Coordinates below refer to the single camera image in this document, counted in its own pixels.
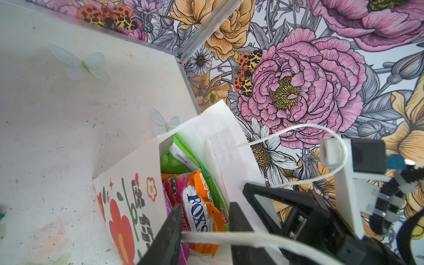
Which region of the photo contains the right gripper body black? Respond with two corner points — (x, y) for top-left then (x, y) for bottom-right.
(284, 195), (405, 265)

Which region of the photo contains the large orange snack bag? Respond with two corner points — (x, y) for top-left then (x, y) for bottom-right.
(161, 169), (229, 256)

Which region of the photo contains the green chips bag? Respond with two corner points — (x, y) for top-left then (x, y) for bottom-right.
(160, 134), (230, 231)

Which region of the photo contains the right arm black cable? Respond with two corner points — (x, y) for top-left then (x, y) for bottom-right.
(395, 208), (424, 265)

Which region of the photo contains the white floral paper bag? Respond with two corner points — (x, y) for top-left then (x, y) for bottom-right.
(92, 99), (348, 265)

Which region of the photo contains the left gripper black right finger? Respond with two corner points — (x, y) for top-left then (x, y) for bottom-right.
(229, 202), (275, 265)

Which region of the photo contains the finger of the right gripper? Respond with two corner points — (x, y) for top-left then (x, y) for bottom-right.
(242, 183), (328, 239)

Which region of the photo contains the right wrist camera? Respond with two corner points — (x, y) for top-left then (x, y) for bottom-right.
(320, 138), (403, 238)

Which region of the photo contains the magenta snack bag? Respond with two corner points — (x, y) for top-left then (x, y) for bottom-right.
(161, 173), (190, 265)

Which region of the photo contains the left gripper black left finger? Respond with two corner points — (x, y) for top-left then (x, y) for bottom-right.
(138, 204), (183, 265)

